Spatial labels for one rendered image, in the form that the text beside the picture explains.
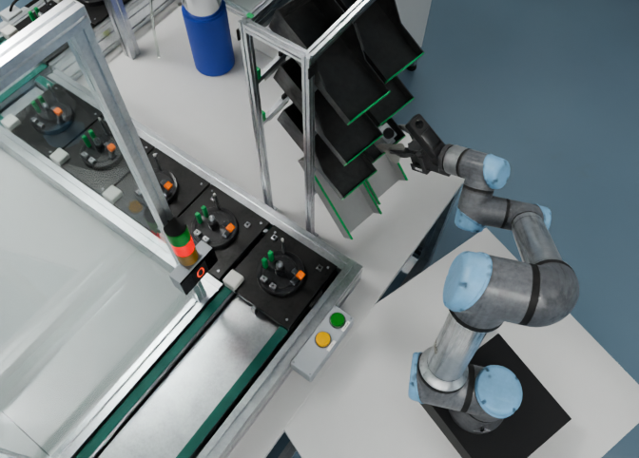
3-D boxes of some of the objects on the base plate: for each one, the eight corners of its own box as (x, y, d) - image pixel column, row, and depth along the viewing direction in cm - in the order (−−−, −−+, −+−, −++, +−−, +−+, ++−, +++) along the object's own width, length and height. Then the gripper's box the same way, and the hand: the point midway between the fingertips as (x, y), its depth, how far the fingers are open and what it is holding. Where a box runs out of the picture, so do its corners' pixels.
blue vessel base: (242, 59, 227) (234, 3, 203) (217, 83, 221) (205, 28, 197) (213, 42, 231) (202, -15, 208) (186, 65, 225) (171, 9, 202)
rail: (360, 279, 181) (363, 264, 171) (164, 543, 145) (152, 542, 135) (346, 270, 182) (348, 255, 173) (147, 527, 146) (136, 526, 137)
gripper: (437, 191, 148) (377, 169, 162) (470, 155, 153) (408, 137, 167) (430, 166, 142) (368, 146, 156) (464, 129, 147) (401, 113, 161)
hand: (389, 134), depth 159 cm, fingers open, 8 cm apart
